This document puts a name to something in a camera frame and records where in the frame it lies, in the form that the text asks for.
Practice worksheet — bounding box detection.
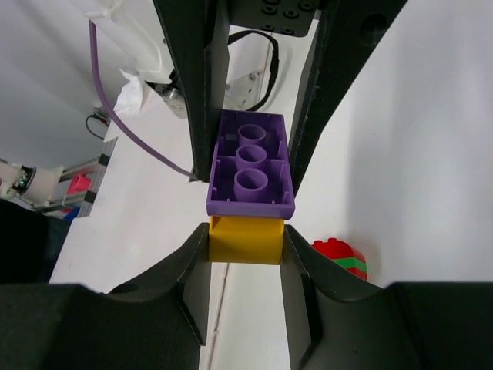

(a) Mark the purple striped oval lego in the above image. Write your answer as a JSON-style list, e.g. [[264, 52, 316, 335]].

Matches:
[[206, 110, 295, 220]]

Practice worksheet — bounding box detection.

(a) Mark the pink plastic object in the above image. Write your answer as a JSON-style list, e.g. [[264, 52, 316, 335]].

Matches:
[[66, 174, 91, 195]]

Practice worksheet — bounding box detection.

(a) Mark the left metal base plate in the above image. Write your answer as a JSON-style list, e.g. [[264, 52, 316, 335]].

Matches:
[[223, 69, 265, 111]]

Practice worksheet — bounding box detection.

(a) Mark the yellow curved lego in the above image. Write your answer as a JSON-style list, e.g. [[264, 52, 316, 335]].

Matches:
[[208, 216, 284, 265]]

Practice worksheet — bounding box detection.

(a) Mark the person forearm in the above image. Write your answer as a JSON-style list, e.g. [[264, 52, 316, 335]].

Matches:
[[1, 200, 51, 284]]

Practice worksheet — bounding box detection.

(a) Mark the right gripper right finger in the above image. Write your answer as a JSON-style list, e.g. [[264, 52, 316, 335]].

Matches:
[[280, 226, 492, 369]]

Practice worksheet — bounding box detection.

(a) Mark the red round striped lego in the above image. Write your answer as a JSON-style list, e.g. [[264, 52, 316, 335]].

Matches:
[[312, 237, 367, 281]]

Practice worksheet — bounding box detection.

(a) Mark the crumpled white tissue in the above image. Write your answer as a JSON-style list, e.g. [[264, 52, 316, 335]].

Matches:
[[113, 68, 145, 118]]

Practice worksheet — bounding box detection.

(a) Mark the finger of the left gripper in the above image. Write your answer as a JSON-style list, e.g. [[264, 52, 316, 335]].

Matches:
[[289, 0, 407, 192], [153, 0, 230, 182]]

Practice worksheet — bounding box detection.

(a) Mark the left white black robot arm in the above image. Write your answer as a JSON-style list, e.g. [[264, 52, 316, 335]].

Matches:
[[82, 1, 404, 188]]

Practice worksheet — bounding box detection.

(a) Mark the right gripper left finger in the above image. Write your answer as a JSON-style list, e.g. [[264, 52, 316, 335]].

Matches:
[[1, 223, 211, 369]]

